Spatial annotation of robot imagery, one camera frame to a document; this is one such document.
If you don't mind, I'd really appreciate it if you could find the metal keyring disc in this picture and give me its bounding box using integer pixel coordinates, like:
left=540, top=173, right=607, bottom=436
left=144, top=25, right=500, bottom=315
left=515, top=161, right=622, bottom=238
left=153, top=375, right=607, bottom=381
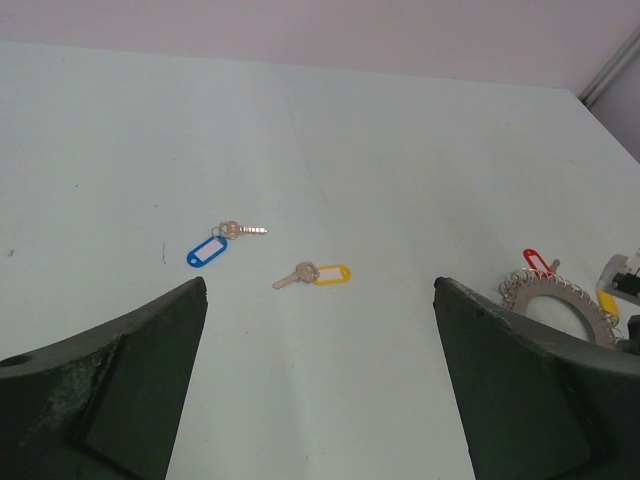
left=496, top=267, right=624, bottom=350

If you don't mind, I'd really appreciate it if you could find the blue tag key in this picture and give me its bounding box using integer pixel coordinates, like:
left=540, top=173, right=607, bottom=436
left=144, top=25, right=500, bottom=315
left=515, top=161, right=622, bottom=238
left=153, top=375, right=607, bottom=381
left=186, top=221, right=268, bottom=268

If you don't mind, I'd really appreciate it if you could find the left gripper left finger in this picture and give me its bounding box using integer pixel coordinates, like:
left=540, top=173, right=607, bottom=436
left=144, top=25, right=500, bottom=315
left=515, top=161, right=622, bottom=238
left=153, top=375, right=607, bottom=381
left=1, top=277, right=207, bottom=479

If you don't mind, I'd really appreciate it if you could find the right aluminium frame post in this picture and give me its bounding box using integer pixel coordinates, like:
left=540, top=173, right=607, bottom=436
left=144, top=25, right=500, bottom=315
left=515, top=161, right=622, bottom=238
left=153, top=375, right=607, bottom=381
left=578, top=27, right=640, bottom=109

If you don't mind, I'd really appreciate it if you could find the red tag key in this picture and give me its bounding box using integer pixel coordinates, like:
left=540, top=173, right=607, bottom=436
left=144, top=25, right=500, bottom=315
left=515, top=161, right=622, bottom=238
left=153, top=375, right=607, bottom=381
left=523, top=248, right=561, bottom=278

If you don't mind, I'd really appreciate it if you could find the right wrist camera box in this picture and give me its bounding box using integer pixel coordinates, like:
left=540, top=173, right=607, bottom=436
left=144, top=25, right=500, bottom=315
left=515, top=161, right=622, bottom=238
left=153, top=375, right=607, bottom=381
left=596, top=252, right=639, bottom=305

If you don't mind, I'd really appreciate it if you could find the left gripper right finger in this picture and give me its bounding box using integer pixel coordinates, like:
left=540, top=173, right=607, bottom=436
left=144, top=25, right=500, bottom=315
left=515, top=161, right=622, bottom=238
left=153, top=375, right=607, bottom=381
left=434, top=277, right=639, bottom=479

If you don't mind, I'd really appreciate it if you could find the yellow tag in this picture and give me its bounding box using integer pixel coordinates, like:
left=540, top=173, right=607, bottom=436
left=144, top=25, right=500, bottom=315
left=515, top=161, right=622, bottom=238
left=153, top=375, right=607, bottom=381
left=596, top=289, right=620, bottom=318

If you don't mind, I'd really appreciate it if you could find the yellow tag key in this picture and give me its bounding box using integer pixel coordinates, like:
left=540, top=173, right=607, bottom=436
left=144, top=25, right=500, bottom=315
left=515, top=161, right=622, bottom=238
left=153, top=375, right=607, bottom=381
left=272, top=262, right=352, bottom=290

